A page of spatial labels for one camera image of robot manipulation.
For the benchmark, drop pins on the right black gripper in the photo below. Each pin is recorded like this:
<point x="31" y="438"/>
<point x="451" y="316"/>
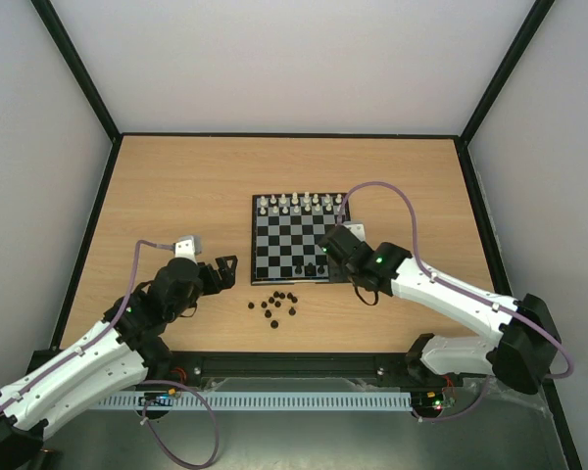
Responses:
<point x="337" y="243"/>

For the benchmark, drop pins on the black chess king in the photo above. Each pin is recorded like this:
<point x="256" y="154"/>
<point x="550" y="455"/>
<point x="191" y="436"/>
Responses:
<point x="310" y="270"/>

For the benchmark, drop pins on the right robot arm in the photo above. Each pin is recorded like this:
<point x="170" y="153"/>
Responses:
<point x="514" y="340"/>

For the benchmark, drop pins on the black aluminium rail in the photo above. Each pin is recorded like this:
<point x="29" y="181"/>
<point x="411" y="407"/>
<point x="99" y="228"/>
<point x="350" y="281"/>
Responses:
<point x="383" y="367"/>

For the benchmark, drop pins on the right circuit board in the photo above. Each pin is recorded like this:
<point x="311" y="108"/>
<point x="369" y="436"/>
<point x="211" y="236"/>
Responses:
<point x="437" y="400"/>

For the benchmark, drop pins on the black frame post right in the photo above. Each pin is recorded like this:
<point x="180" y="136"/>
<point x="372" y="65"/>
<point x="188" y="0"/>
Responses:
<point x="522" y="39"/>

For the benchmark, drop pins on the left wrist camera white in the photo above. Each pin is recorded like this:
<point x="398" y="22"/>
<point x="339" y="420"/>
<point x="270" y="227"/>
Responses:
<point x="188" y="247"/>

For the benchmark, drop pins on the black and silver chessboard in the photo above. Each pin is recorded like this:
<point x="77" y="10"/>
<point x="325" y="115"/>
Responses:
<point x="281" y="241"/>

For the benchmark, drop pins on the circuit board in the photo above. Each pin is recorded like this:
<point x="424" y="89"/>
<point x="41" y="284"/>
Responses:
<point x="160" y="398"/>
<point x="437" y="400"/>

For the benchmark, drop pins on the white slotted cable duct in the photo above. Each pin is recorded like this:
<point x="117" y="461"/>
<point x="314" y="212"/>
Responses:
<point x="270" y="401"/>

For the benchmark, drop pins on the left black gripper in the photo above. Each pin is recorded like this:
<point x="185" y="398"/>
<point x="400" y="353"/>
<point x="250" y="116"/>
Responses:
<point x="228" y="277"/>

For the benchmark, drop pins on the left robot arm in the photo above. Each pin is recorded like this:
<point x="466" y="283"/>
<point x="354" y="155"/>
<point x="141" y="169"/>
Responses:
<point x="122" y="350"/>

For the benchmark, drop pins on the left circuit board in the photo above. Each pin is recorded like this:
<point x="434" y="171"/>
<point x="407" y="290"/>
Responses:
<point x="160" y="398"/>

